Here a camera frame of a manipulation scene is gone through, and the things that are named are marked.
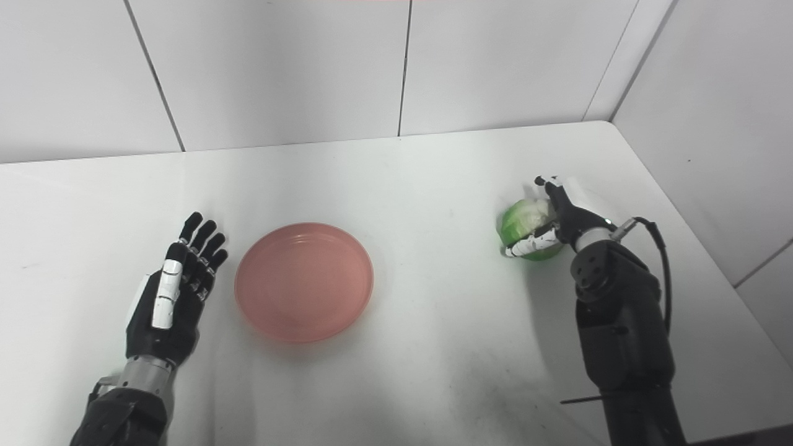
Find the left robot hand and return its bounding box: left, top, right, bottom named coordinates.
left=125, top=211, right=229, bottom=367

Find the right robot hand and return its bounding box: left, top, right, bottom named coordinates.
left=504, top=175, right=618, bottom=258

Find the green white cabbage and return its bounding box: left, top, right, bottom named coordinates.
left=498, top=198, right=563, bottom=261

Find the pink plate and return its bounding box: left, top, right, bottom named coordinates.
left=234, top=222, right=374, bottom=344

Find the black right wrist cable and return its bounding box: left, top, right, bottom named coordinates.
left=610, top=217, right=673, bottom=335

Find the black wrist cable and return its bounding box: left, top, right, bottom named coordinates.
left=87, top=375, right=121, bottom=406
left=610, top=217, right=673, bottom=335

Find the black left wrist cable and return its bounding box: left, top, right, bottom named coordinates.
left=87, top=375, right=121, bottom=406

